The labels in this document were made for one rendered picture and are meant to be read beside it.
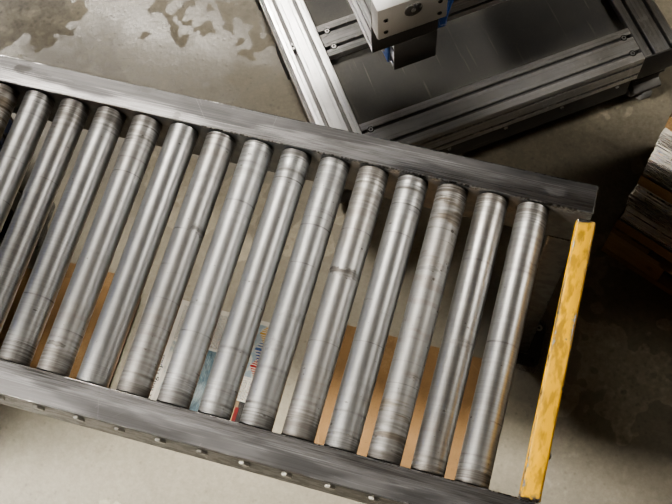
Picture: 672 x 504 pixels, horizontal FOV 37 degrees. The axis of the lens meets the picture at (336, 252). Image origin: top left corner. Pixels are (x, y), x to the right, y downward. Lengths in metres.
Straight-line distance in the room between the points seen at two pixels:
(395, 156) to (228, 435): 0.51
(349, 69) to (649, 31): 0.70
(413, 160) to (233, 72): 1.12
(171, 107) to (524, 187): 0.59
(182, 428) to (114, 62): 1.44
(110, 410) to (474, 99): 1.18
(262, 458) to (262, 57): 1.43
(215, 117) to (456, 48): 0.89
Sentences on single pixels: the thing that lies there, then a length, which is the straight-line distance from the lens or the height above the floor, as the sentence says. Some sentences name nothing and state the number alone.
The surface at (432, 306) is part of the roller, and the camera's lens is 1.54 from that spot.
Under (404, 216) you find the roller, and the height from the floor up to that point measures 0.80.
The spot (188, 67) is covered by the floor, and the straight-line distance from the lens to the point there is 2.70.
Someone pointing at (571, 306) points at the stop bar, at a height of 0.82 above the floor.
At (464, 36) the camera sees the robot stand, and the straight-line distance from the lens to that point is 2.45.
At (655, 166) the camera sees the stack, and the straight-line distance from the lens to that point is 2.05.
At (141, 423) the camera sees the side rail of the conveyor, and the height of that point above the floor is 0.80.
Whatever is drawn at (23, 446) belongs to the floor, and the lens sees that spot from 2.44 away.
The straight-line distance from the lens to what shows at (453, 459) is 2.29.
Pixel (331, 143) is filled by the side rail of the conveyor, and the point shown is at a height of 0.80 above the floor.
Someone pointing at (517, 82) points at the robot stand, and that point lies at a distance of 2.38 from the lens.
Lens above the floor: 2.26
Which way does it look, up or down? 69 degrees down
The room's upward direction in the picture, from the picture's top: 8 degrees counter-clockwise
